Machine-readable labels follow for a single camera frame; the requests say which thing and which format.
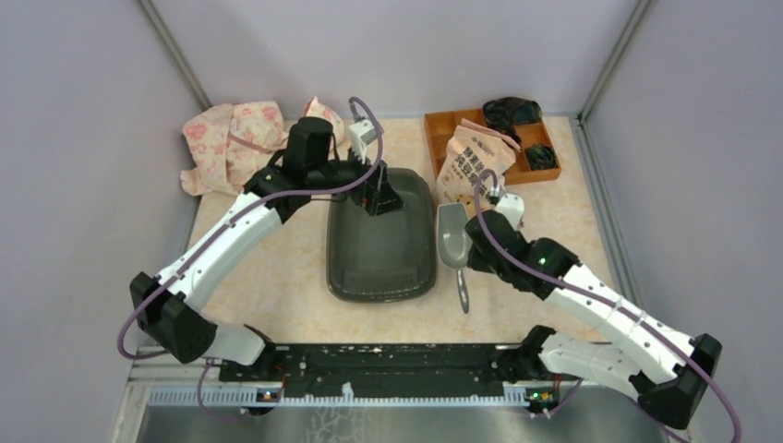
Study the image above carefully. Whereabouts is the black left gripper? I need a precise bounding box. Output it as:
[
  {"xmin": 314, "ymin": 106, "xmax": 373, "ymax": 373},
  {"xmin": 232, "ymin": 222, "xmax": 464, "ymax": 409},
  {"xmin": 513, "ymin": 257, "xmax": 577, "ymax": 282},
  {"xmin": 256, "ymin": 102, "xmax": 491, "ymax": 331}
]
[{"xmin": 309, "ymin": 139, "xmax": 409, "ymax": 217}]

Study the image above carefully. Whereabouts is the grey metal litter scoop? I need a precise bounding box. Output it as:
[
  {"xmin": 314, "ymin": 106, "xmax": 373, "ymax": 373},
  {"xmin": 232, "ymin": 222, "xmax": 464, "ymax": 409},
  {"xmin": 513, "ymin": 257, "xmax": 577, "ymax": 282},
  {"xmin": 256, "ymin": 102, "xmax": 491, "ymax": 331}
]
[{"xmin": 437, "ymin": 202, "xmax": 472, "ymax": 314}]

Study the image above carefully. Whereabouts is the dark grey litter box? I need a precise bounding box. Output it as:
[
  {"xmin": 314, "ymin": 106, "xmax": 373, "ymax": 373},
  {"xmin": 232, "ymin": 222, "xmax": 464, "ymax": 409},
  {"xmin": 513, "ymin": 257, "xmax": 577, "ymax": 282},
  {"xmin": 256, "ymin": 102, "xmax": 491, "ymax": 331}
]
[{"xmin": 326, "ymin": 168, "xmax": 438, "ymax": 303}]

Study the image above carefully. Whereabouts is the pink cat litter bag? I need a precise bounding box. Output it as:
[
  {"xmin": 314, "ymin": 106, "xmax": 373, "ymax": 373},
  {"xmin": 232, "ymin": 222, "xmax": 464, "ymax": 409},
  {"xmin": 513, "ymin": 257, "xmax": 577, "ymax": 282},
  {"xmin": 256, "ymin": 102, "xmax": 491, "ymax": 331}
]
[{"xmin": 435, "ymin": 118, "xmax": 521, "ymax": 210}]

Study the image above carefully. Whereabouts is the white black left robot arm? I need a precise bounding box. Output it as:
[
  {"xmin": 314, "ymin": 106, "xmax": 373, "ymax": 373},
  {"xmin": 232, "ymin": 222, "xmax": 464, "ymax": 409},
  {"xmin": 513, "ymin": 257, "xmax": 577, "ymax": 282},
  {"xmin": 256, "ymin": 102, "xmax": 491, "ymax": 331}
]
[{"xmin": 128, "ymin": 117, "xmax": 404, "ymax": 382}]

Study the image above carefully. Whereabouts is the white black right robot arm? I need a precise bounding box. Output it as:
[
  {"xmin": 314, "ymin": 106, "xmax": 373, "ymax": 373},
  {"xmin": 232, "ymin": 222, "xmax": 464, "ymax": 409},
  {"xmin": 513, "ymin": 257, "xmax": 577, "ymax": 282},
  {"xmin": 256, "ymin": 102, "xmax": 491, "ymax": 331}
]
[{"xmin": 464, "ymin": 210, "xmax": 723, "ymax": 430}]

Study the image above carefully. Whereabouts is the orange wooden compartment organizer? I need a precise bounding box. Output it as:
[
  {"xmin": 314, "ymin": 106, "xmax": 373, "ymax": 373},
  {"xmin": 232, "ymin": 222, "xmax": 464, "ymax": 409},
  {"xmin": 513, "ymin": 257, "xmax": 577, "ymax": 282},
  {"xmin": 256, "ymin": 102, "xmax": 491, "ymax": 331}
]
[{"xmin": 424, "ymin": 108, "xmax": 561, "ymax": 185}]

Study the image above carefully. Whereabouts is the pink floral cloth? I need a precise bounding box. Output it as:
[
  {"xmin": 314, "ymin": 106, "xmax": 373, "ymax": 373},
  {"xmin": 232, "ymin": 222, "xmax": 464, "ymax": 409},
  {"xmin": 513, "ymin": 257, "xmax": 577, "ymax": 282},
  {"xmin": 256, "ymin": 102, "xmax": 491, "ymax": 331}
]
[{"xmin": 179, "ymin": 96, "xmax": 347, "ymax": 198}]

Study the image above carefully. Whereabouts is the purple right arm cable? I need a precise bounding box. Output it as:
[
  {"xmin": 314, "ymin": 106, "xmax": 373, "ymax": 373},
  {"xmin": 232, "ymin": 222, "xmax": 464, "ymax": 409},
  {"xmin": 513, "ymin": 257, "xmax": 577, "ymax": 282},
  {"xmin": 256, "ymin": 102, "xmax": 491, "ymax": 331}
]
[{"xmin": 474, "ymin": 170, "xmax": 744, "ymax": 443}]

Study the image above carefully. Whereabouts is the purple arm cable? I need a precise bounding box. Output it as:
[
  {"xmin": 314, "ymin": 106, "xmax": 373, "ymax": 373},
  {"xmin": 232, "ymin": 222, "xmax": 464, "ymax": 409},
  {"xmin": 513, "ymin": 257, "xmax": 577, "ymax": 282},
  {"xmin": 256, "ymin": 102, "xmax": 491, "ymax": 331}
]
[
  {"xmin": 115, "ymin": 96, "xmax": 385, "ymax": 423},
  {"xmin": 474, "ymin": 170, "xmax": 744, "ymax": 443}
]

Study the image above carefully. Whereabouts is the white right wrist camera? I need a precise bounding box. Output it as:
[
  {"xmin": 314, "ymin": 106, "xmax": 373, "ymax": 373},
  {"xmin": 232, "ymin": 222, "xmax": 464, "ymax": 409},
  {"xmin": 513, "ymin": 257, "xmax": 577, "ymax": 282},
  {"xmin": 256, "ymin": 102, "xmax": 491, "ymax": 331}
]
[{"xmin": 494, "ymin": 192, "xmax": 525, "ymax": 230}]

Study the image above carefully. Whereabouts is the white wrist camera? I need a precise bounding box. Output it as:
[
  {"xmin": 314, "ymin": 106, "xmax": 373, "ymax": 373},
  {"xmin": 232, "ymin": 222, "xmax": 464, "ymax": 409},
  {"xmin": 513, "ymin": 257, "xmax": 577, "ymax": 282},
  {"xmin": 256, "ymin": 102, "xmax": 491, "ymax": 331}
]
[
  {"xmin": 494, "ymin": 192, "xmax": 525, "ymax": 230},
  {"xmin": 346, "ymin": 119, "xmax": 378, "ymax": 164}
]

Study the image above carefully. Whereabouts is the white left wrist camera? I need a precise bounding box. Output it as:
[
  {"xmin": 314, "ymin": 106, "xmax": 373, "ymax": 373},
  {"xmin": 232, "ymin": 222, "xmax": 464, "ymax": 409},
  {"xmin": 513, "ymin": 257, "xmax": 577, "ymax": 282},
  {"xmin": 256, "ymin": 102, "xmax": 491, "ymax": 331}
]
[{"xmin": 346, "ymin": 119, "xmax": 378, "ymax": 164}]

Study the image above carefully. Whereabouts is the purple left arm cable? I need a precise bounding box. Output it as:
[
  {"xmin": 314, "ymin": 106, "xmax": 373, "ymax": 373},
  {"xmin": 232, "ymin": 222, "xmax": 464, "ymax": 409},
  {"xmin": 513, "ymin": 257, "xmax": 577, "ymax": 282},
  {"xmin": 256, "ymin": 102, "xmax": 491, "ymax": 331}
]
[{"xmin": 115, "ymin": 96, "xmax": 385, "ymax": 423}]

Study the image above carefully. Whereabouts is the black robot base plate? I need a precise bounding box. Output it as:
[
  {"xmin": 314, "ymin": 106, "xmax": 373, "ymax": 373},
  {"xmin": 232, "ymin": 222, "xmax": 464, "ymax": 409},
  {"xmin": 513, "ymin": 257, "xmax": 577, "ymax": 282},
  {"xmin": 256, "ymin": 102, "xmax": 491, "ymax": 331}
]
[{"xmin": 219, "ymin": 341, "xmax": 581, "ymax": 400}]

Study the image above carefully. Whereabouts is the aluminium front frame rail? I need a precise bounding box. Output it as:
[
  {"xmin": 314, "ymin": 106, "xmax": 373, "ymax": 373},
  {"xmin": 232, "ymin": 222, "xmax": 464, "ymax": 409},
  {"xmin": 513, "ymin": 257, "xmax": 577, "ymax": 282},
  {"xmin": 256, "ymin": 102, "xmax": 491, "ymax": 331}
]
[{"xmin": 125, "ymin": 343, "xmax": 681, "ymax": 408}]

